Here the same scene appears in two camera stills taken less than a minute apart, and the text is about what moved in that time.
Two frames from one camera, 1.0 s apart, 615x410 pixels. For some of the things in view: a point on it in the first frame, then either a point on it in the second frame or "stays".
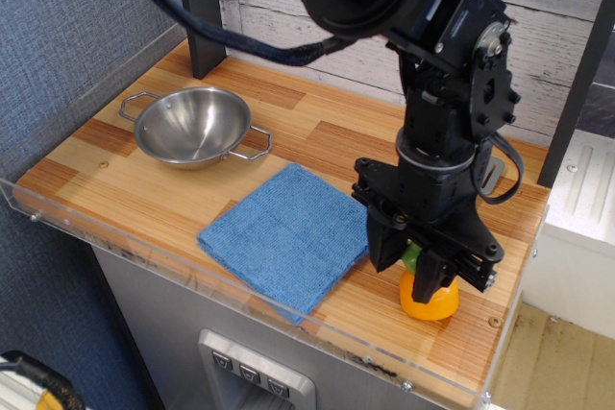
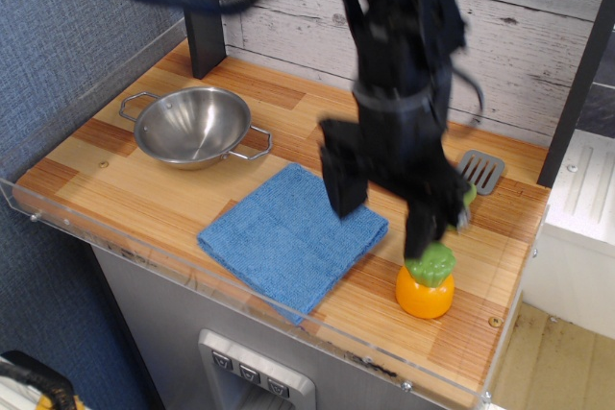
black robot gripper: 428,199 → 396,147
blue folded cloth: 291,240 stays
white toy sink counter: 571,271 stays
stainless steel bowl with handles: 194,127 stays
